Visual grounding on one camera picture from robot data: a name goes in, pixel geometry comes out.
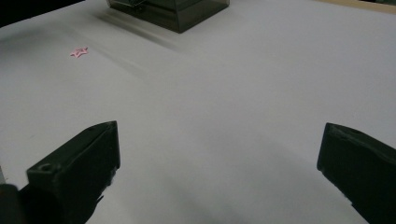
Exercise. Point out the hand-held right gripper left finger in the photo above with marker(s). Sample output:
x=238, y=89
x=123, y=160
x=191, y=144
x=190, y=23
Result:
x=77, y=174

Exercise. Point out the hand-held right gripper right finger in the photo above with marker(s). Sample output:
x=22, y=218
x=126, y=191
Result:
x=361, y=168

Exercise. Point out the smoky transparent drawer box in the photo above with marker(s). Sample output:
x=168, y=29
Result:
x=174, y=12

